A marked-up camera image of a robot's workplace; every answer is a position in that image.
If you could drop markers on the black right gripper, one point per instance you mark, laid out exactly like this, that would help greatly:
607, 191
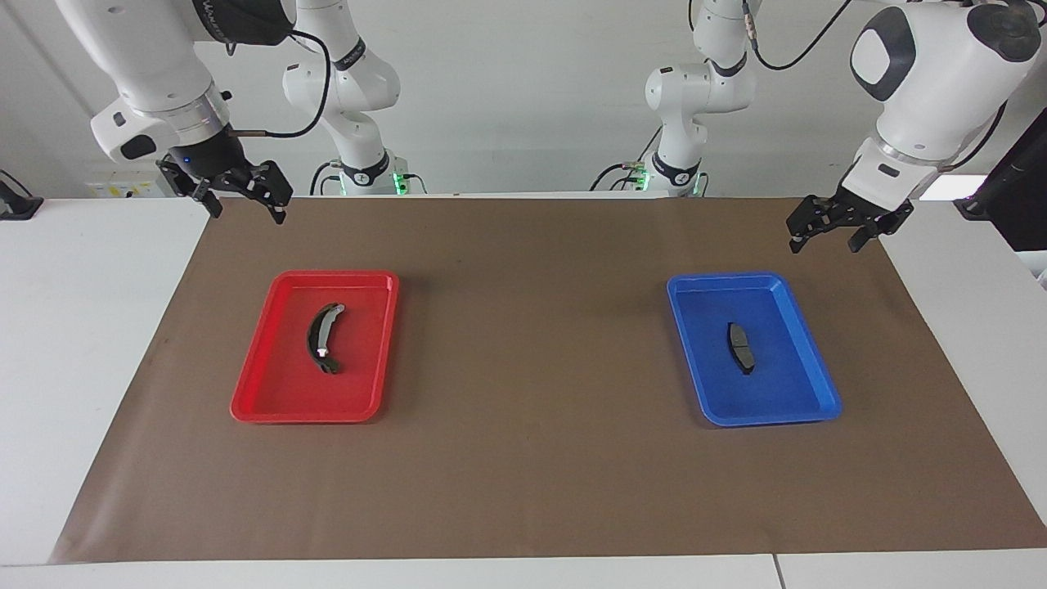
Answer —
214, 164

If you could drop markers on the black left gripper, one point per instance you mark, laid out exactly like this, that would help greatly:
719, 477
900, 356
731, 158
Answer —
871, 213

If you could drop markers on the grey brake pad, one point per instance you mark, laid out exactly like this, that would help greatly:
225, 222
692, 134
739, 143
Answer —
740, 345

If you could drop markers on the curved brake shoe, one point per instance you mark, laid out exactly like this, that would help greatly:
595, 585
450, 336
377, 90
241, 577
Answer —
321, 335

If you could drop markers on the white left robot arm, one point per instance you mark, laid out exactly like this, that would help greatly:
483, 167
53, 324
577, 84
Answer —
932, 74

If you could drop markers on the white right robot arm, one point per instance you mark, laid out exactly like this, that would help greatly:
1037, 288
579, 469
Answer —
155, 65

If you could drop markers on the blue plastic tray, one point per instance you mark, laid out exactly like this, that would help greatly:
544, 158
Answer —
777, 384

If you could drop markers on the black stand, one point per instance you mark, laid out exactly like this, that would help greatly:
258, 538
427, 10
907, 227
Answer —
1018, 196

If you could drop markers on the red plastic tray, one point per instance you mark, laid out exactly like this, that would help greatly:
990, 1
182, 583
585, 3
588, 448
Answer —
286, 384

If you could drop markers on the black table clamp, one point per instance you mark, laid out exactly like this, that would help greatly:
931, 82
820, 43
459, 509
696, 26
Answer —
16, 203

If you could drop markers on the brown table mat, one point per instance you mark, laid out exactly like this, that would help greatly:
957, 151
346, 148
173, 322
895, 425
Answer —
540, 458

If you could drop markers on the white wall socket box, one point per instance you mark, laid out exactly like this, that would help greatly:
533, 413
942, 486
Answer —
123, 188

